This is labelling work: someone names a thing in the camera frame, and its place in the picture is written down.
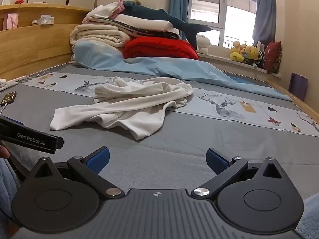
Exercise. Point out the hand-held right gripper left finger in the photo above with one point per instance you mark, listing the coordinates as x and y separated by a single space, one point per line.
99 159

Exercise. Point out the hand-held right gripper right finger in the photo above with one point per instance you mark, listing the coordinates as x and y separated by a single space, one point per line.
216 161

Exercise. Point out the white long-sleeved shirt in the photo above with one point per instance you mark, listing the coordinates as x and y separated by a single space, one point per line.
129 109

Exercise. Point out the person's left forearm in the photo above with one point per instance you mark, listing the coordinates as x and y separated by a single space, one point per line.
7 186

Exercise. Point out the person's left hand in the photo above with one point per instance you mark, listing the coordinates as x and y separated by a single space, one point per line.
3 151

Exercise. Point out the printed light blue bed sheet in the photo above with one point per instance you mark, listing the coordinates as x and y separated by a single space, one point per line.
224 104

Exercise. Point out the white power strip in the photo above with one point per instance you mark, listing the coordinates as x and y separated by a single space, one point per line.
5 83

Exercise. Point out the wooden headboard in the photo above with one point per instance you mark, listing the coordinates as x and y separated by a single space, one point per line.
32 44

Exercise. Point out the window sill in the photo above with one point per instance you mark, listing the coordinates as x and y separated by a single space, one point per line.
224 62

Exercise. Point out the person's fuzzy blue clothing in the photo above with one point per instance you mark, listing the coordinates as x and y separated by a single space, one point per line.
309 216

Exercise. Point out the yellow duck plush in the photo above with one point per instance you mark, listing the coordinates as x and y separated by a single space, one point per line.
236 53

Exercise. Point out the plain light blue sheet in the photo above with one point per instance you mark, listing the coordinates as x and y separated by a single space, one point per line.
159 67

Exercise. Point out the purple bag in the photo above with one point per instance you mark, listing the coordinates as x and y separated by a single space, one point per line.
297 87

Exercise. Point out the red cushion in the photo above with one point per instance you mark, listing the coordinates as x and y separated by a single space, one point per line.
273 57

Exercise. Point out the patterned tissue pack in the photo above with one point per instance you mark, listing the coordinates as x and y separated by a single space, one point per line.
46 20

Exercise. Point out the white plush toy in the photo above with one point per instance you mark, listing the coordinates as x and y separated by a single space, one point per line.
203 42

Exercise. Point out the cream folded blanket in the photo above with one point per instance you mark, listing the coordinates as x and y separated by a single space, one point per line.
97 34

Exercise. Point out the red quilt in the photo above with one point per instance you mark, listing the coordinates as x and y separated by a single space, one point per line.
159 47

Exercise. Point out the stack of cream blankets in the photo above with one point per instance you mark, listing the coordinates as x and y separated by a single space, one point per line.
139 31

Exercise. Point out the white eared ornament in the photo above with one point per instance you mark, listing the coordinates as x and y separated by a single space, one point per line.
6 1

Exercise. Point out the white and pink cloth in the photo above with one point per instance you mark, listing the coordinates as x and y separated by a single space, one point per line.
104 11

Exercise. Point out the blue shark plush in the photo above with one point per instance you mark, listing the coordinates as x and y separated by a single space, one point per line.
149 13

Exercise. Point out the window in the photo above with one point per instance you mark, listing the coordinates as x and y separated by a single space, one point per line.
211 2

